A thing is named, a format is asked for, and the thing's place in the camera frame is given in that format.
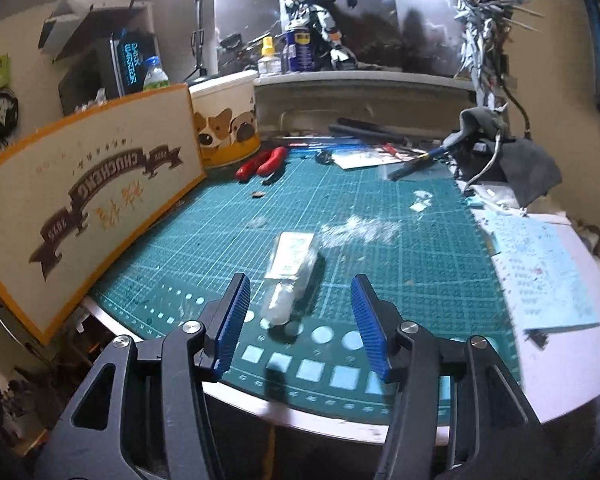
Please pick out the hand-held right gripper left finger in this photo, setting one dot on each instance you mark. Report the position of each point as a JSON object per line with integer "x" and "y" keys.
{"x": 232, "y": 325}

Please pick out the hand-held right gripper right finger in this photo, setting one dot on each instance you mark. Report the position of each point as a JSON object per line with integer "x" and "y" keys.
{"x": 367, "y": 325}

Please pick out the small clear plastic bottle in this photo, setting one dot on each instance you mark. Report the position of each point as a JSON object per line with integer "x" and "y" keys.
{"x": 290, "y": 270}

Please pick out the printed cardboard box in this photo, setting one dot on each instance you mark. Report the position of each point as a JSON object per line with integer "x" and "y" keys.
{"x": 105, "y": 195}

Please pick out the green cutting mat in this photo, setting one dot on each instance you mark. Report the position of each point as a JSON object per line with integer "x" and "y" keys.
{"x": 380, "y": 270}

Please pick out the white paper sheet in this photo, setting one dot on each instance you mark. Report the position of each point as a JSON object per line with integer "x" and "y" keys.
{"x": 360, "y": 158}

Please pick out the blue decal sheet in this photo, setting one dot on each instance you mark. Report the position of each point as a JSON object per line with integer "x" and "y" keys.
{"x": 545, "y": 270}

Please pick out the black rod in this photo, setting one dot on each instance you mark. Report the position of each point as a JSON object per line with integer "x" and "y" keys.
{"x": 375, "y": 130}

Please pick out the dog print round bucket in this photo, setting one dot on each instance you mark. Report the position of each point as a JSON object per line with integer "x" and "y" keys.
{"x": 225, "y": 130}

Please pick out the grey cloth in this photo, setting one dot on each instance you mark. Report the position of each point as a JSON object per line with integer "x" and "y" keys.
{"x": 530, "y": 165}

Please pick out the white desk riser shelf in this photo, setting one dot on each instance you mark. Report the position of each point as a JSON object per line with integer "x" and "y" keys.
{"x": 370, "y": 82}

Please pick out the green plastic drink bottle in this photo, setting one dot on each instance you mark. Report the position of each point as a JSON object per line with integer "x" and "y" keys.
{"x": 155, "y": 77}

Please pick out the small yellow cap bottle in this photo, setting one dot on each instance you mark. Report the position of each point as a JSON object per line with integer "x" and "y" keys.
{"x": 268, "y": 62}

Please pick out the blue spray can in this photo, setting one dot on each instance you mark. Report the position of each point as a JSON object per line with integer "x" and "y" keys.
{"x": 297, "y": 50}

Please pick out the desk lamp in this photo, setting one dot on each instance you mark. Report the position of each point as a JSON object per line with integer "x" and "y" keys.
{"x": 198, "y": 25}

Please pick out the white winged robot model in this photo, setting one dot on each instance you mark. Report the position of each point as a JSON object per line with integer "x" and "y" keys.
{"x": 475, "y": 35}

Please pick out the wall poster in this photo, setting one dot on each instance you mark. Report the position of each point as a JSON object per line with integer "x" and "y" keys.
{"x": 420, "y": 10}

